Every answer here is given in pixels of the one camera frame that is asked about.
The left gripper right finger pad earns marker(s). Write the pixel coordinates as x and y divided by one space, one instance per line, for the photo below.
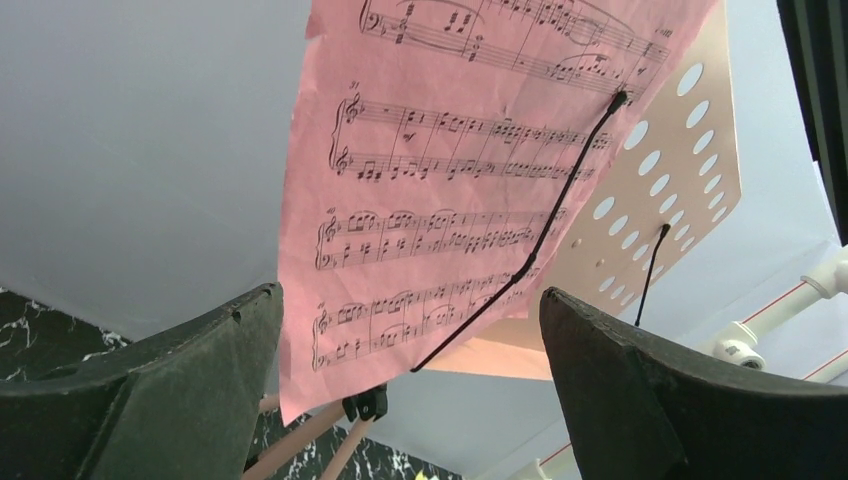
638 406

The black left gripper left finger pad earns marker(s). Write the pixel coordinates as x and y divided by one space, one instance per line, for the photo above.
181 404

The pink sheet music page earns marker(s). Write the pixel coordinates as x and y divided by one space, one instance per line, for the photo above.
438 153

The white PVC pipe frame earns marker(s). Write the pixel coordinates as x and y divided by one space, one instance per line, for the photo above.
737 341

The pink tripod music stand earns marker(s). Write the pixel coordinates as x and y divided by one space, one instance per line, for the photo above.
672 180

